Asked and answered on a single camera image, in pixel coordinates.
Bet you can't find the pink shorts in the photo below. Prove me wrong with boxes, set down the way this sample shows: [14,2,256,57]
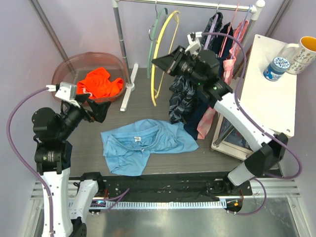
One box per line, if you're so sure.
[197,26,248,139]

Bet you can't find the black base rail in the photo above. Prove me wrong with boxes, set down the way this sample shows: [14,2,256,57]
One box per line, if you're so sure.
[69,170,254,201]

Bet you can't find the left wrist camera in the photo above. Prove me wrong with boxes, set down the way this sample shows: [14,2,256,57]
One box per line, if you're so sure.
[46,82,80,108]

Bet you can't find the translucent pink laundry basket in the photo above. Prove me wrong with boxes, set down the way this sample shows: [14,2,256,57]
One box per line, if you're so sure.
[52,52,127,103]

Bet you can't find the dark patterned shorts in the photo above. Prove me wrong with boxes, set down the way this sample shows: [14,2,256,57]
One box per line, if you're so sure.
[169,12,223,123]

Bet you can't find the white floral mug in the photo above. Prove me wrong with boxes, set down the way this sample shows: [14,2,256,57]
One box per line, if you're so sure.
[278,36,316,75]

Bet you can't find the blue lidded jar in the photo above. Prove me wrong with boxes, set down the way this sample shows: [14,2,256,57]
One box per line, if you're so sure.
[263,57,290,81]

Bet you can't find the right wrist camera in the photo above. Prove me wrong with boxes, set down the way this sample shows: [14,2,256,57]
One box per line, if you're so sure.
[185,32,202,54]

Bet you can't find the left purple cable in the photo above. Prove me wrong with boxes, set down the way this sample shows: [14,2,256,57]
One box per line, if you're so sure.
[6,86,87,237]

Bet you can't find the purple hanger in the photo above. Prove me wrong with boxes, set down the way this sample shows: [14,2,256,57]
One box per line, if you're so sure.
[203,2,220,50]

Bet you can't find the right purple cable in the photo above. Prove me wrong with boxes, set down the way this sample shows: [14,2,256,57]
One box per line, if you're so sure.
[201,31,303,217]

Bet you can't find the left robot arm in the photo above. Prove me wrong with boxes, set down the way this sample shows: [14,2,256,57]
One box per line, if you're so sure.
[32,95,111,237]

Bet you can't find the white side table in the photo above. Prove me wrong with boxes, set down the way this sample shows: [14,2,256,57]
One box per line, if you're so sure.
[211,35,297,160]

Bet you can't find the white metal clothes rack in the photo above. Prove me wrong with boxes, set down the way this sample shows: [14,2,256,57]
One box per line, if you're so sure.
[111,0,266,112]

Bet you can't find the purple cable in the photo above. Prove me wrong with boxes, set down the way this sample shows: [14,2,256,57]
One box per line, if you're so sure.
[6,86,87,237]
[201,31,303,217]

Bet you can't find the orange shorts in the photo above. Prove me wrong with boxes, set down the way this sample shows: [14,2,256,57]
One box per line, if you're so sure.
[77,67,124,99]

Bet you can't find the yellow hanger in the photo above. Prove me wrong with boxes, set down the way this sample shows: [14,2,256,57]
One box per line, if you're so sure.
[150,10,181,107]

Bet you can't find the pink hanger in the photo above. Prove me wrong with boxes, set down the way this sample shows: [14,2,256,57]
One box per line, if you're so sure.
[219,2,239,57]

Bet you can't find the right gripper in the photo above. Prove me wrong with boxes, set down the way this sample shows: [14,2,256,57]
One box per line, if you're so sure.
[152,46,205,86]

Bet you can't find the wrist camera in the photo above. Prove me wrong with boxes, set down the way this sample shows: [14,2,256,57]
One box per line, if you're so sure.
[46,82,80,108]
[185,32,202,54]

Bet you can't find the light blue shorts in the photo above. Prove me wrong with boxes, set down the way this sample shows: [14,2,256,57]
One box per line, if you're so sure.
[101,119,198,176]

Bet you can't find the green hanger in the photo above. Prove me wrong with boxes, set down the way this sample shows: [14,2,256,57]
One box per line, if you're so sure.
[147,3,168,79]

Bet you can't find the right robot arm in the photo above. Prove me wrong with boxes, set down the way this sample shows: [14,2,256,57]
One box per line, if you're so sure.
[151,46,288,195]

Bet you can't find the navy blue shorts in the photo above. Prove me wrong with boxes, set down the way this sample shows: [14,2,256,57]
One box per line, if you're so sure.
[184,36,233,140]

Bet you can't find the blue book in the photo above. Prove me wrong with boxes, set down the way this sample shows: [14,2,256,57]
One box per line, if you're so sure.
[219,118,251,151]

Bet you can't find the blue hanger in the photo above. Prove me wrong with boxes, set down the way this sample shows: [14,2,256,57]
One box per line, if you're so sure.
[230,5,253,59]

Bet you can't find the white slotted cable duct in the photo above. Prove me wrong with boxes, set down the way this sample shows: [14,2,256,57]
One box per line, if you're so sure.
[90,199,227,210]

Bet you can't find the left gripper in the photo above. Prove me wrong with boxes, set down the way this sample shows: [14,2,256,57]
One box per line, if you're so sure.
[57,93,110,139]

